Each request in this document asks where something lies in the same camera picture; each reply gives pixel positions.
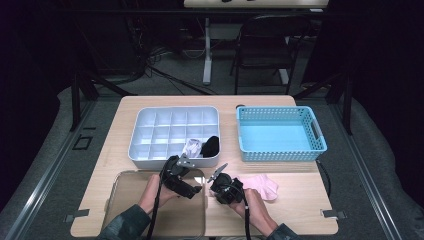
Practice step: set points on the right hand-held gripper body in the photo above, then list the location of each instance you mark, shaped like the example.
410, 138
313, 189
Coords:
226, 190

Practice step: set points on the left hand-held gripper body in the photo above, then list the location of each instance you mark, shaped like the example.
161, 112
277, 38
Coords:
176, 175

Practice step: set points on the white sock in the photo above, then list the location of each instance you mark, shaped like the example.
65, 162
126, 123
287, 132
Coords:
192, 147

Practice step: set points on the pink sock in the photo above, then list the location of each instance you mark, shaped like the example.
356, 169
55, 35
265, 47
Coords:
263, 186

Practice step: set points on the white compartment box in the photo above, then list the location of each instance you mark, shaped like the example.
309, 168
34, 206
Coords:
166, 133

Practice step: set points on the black sock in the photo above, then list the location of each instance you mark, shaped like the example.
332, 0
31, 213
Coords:
211, 146

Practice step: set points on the clear plastic box lid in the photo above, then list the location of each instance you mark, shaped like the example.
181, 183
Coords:
133, 203

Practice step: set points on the blue plastic basket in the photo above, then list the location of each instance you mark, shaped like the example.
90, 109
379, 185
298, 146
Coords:
283, 133

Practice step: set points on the person's left hand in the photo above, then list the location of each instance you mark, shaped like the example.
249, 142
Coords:
156, 196

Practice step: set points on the person's right hand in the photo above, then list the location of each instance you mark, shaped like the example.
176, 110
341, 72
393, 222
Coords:
256, 210

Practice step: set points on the black square floor fitting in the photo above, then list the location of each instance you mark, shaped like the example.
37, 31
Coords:
82, 142

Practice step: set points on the black metal stand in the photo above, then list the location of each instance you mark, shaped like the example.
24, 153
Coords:
76, 100
347, 103

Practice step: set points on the white-legged desk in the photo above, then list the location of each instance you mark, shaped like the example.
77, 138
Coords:
207, 50

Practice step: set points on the black folding chair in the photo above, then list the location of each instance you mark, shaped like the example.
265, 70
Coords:
266, 43

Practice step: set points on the grey metal table bracket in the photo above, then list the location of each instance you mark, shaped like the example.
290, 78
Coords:
333, 214
78, 215

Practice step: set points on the aluminium floor rail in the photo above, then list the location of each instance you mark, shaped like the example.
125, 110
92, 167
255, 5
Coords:
370, 186
43, 180

